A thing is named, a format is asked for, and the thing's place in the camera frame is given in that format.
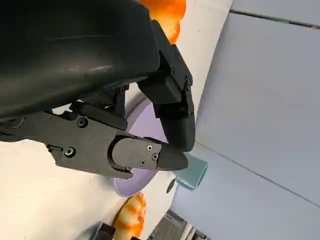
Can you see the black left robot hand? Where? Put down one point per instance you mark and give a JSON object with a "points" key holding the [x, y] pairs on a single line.
{"points": [[75, 50]]}

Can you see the pale green mug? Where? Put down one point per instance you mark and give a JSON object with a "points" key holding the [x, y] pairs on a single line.
{"points": [[192, 175]]}

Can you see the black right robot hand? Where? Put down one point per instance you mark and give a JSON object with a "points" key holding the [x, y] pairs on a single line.
{"points": [[107, 232]]}

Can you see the black table grommet hole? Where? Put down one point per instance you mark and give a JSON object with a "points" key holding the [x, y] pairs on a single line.
{"points": [[171, 186]]}

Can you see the lilac plate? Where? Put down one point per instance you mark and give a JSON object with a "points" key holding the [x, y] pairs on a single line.
{"points": [[148, 122]]}

